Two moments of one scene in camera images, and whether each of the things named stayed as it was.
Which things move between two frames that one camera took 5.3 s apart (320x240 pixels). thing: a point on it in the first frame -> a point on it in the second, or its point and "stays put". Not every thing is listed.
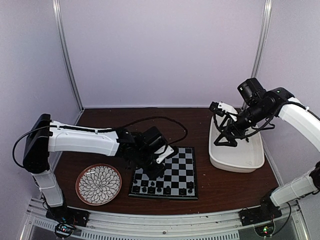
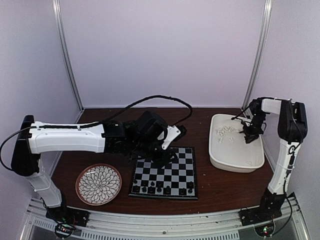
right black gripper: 233,142 -> 251,135
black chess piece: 136,189 stays put
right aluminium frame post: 263,39 stays put
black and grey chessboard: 178,181 stays put
